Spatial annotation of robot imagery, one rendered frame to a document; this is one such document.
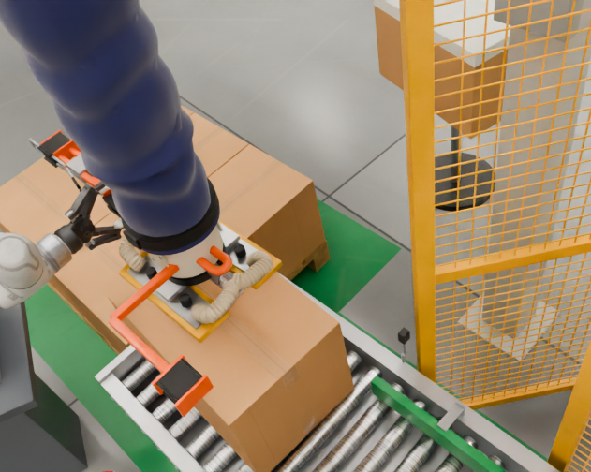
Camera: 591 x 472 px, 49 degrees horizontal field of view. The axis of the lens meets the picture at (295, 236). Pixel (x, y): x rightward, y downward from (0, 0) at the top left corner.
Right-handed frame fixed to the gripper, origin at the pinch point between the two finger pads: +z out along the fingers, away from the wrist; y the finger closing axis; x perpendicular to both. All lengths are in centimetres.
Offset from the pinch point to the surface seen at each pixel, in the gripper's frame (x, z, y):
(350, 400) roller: 58, 15, 72
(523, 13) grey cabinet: 63, 88, -25
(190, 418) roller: 21, -23, 72
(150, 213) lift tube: 33.3, -7.3, -21.6
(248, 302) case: 31.3, 7.3, 32.1
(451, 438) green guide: 91, 21, 63
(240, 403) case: 52, -15, 32
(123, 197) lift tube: 28.3, -9.2, -25.4
